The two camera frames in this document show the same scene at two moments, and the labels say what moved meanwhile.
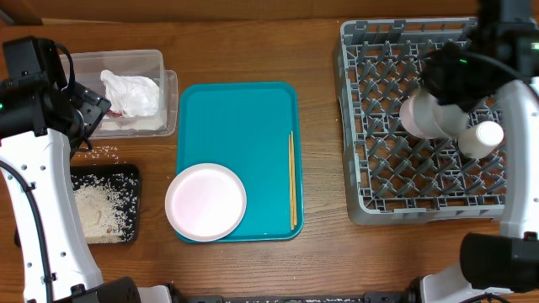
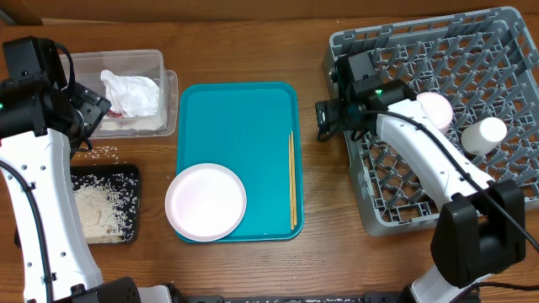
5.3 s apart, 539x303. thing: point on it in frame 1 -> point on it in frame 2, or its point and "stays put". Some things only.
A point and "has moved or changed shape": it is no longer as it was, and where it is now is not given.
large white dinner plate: (205, 202) stays put
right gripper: (431, 76) -> (331, 118)
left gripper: (93, 107) stays put
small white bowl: (407, 120) has moved or changed shape
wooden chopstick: (294, 186) stays put
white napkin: (132, 96) stays put
